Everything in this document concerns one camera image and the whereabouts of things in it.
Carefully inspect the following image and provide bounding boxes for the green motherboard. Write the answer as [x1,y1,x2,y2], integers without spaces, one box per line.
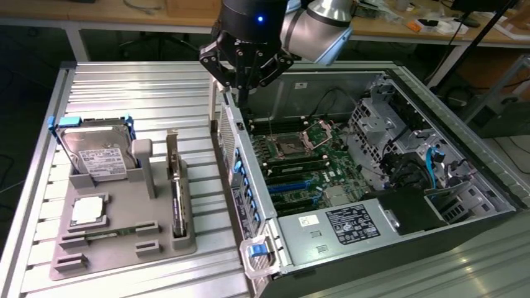
[247,116,376,218]

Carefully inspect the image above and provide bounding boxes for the black monitor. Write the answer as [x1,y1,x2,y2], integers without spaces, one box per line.
[448,0,518,13]

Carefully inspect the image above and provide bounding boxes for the black looped wire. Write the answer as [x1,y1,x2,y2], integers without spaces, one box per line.
[312,88,357,122]

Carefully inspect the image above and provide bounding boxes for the silver CPU chip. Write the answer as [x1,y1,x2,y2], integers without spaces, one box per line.
[68,197,106,226]

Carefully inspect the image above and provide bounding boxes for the black RAM slot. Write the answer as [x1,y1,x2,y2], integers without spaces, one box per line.
[249,117,311,135]

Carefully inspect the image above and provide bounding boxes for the grey vented metal bracket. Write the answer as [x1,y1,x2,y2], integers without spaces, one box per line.
[424,183,476,225]

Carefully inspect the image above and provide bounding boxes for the black wire bundle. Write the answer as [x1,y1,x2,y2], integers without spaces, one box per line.
[373,150,433,192]

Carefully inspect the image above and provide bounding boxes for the CPU socket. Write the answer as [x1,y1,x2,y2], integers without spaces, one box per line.
[268,133,309,161]

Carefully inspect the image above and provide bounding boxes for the wooden desk white frame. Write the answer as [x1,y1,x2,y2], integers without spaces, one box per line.
[347,0,530,89]
[0,0,224,62]

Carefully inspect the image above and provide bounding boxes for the aluminium profile frame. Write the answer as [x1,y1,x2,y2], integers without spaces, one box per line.
[461,54,530,125]

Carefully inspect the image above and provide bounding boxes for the grey coiled cable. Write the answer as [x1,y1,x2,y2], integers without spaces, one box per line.
[122,0,164,10]

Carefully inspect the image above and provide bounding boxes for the open black PC case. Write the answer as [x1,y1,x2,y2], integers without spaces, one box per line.
[208,60,530,298]

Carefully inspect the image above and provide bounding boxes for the black tripod pole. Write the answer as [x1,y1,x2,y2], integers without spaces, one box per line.
[424,0,520,86]

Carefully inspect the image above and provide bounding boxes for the black RAM stick white label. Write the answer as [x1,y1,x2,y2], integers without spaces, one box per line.
[264,160,328,176]

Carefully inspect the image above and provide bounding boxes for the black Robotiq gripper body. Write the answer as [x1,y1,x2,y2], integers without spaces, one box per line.
[212,0,289,68]

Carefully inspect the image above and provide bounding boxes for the blue card retainer clips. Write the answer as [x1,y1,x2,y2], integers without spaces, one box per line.
[232,148,263,223]

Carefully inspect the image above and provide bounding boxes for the black expansion slot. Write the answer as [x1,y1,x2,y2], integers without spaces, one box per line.
[272,198,319,214]

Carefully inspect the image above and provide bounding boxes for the blue expansion slot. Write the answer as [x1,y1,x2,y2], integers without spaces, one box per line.
[267,179,319,195]

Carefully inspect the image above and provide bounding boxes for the black chair base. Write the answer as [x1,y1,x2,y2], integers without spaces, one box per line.
[118,30,200,60]

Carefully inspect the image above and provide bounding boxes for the black plastic shroud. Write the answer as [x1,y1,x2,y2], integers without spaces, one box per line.
[359,187,449,237]

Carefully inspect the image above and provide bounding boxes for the expansion card with metal bracket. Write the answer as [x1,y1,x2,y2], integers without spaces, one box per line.
[164,129,190,240]

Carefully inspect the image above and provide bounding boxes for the dark grey cabinet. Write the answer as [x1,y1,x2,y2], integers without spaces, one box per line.
[469,94,530,139]

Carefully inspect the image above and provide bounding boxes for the grey plastic parts rack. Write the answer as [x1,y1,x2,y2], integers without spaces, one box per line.
[48,139,197,282]

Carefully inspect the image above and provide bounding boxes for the silver metal disk bay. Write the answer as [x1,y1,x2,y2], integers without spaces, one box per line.
[347,79,419,162]

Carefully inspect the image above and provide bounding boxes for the silver power supply unit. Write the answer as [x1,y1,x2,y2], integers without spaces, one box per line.
[276,198,404,268]

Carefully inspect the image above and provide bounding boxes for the blue wire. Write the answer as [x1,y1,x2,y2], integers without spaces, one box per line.
[421,144,445,191]

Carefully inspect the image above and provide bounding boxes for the hard disk drive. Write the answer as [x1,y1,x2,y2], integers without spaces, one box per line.
[46,115,140,183]

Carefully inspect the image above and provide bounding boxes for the white and black device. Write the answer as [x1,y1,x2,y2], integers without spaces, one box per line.
[415,17,469,35]

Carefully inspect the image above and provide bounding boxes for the green RAM stick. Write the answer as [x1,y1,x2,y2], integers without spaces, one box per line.
[84,225,137,240]

